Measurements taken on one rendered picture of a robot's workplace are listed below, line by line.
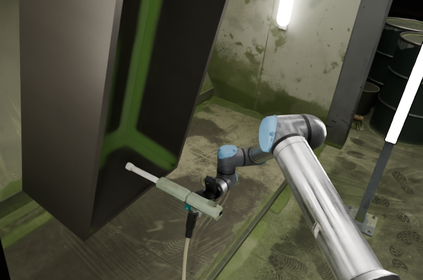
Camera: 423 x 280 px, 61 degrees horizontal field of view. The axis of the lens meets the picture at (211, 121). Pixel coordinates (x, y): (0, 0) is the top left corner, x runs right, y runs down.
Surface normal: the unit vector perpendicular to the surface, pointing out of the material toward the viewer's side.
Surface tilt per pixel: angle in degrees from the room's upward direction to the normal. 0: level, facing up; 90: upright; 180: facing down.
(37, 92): 90
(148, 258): 0
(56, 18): 90
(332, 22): 90
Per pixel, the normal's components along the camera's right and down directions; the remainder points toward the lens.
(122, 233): 0.10, -0.87
